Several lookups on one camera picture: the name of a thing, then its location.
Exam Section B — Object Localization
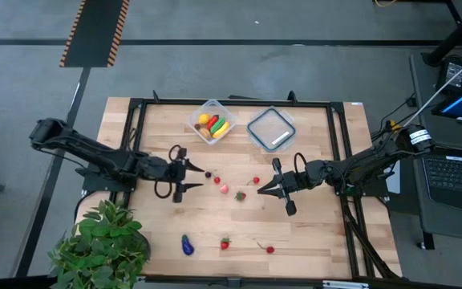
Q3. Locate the black power adapter white label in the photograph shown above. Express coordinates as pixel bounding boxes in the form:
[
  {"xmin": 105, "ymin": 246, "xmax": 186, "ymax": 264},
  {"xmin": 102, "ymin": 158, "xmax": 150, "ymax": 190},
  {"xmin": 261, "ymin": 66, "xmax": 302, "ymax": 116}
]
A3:
[{"xmin": 435, "ymin": 55, "xmax": 462, "ymax": 96}]

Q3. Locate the aluminium profile post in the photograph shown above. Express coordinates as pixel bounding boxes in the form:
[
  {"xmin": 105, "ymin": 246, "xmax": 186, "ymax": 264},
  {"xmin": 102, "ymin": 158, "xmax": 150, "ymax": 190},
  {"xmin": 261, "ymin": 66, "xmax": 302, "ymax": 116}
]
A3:
[{"xmin": 322, "ymin": 279, "xmax": 371, "ymax": 289}]

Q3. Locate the yellow toy banana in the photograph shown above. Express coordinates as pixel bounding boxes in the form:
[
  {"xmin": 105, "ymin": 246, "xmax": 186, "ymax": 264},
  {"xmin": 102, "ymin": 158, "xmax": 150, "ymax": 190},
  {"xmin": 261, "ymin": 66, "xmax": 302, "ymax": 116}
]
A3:
[{"xmin": 213, "ymin": 121, "xmax": 231, "ymax": 140}]

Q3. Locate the black laptop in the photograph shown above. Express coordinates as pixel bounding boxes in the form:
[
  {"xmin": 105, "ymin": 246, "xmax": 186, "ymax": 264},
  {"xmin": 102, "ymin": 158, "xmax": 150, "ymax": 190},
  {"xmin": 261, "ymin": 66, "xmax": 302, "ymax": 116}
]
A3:
[{"xmin": 423, "ymin": 150, "xmax": 462, "ymax": 214}]

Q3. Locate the green toy cucumber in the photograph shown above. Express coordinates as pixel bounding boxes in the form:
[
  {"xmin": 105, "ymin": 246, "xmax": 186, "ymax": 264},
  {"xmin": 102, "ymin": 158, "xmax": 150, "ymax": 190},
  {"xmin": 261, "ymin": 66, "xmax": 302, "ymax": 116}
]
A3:
[{"xmin": 210, "ymin": 116, "xmax": 226, "ymax": 135}]

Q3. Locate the clear plastic container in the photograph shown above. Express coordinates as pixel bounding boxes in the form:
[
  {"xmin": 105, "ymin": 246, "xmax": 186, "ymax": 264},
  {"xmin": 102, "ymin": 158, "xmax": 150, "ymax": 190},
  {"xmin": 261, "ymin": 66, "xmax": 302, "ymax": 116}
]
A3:
[{"xmin": 186, "ymin": 98, "xmax": 238, "ymax": 145}]

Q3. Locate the clear lid with blue seal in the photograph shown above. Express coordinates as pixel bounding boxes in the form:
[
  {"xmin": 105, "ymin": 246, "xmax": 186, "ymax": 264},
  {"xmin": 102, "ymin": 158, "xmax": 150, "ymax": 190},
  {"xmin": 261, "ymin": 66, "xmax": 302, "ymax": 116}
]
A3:
[{"xmin": 246, "ymin": 106, "xmax": 298, "ymax": 153}]

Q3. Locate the green leafy plant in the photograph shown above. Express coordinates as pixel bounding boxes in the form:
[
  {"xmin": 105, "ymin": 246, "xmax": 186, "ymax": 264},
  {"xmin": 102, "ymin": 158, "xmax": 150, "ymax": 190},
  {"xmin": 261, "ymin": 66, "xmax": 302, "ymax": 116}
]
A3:
[{"xmin": 47, "ymin": 199, "xmax": 152, "ymax": 289}]

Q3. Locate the dark grey desk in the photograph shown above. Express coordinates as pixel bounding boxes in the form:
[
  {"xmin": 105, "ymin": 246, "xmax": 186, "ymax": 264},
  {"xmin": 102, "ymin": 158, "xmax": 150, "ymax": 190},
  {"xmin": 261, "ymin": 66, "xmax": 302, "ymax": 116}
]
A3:
[{"xmin": 409, "ymin": 47, "xmax": 462, "ymax": 244}]

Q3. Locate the black mat with hazard stripes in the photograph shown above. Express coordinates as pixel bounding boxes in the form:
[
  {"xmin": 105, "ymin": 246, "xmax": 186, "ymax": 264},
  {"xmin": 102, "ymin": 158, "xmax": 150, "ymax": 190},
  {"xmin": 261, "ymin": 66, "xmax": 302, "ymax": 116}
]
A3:
[{"xmin": 59, "ymin": 0, "xmax": 131, "ymax": 68}]

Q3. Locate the black metal table frame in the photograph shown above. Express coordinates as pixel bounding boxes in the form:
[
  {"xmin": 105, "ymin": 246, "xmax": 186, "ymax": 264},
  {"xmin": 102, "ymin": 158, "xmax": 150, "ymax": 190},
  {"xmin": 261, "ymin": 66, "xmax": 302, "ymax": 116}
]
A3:
[{"xmin": 110, "ymin": 90, "xmax": 403, "ymax": 288}]

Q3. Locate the black cable bundle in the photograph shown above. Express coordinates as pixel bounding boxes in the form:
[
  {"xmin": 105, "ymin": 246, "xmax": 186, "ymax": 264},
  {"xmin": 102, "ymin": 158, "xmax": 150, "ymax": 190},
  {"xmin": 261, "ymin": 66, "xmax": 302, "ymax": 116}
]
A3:
[{"xmin": 341, "ymin": 196, "xmax": 401, "ymax": 281}]

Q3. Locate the red toy cherry long stem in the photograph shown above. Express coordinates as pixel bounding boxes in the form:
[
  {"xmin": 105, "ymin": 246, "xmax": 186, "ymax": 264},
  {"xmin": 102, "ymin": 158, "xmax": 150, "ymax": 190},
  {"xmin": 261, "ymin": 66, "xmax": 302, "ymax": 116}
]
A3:
[{"xmin": 256, "ymin": 240, "xmax": 276, "ymax": 255}]

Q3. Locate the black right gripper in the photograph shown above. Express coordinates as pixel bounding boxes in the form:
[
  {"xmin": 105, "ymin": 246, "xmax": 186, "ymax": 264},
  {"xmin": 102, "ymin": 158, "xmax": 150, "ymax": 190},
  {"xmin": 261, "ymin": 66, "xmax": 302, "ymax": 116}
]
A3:
[{"xmin": 256, "ymin": 157, "xmax": 310, "ymax": 217}]

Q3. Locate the black stand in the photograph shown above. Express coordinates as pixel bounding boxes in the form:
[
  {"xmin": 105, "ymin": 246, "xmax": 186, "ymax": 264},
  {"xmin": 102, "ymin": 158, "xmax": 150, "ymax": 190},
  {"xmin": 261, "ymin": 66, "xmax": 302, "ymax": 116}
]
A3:
[{"xmin": 422, "ymin": 0, "xmax": 462, "ymax": 67}]

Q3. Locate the purple toy eggplant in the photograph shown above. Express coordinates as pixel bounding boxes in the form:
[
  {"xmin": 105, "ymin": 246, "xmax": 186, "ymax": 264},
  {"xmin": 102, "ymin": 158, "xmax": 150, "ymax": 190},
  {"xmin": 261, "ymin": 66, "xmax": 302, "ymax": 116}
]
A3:
[{"xmin": 180, "ymin": 234, "xmax": 195, "ymax": 257}]

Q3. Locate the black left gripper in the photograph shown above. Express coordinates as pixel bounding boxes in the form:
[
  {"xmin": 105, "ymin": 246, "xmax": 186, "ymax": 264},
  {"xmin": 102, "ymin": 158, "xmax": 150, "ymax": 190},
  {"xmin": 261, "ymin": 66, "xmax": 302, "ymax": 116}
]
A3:
[{"xmin": 161, "ymin": 146, "xmax": 206, "ymax": 204}]

